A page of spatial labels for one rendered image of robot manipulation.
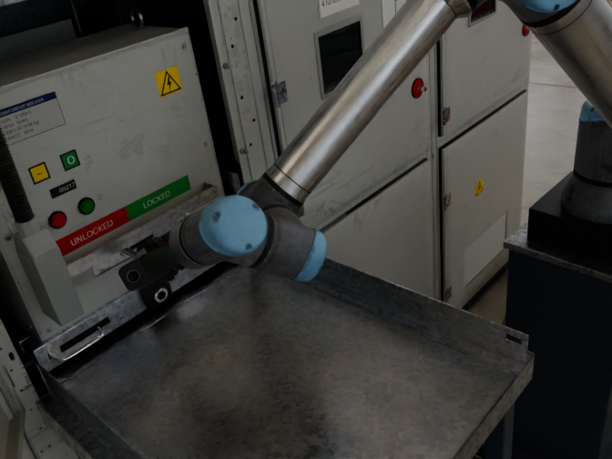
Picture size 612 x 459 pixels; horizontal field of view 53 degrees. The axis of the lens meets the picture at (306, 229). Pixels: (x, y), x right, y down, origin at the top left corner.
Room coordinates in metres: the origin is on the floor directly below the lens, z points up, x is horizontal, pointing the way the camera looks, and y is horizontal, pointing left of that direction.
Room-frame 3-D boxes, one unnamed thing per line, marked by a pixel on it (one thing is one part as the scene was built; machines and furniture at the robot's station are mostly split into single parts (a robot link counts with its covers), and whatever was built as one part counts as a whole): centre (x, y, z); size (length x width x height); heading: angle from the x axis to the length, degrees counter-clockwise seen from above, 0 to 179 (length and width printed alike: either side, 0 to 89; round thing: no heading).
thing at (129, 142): (1.10, 0.35, 1.15); 0.48 x 0.01 x 0.48; 133
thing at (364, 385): (0.82, 0.09, 0.82); 0.68 x 0.62 x 0.06; 43
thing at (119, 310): (1.11, 0.36, 0.89); 0.54 x 0.05 x 0.06; 133
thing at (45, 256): (0.91, 0.46, 1.09); 0.08 x 0.05 x 0.17; 43
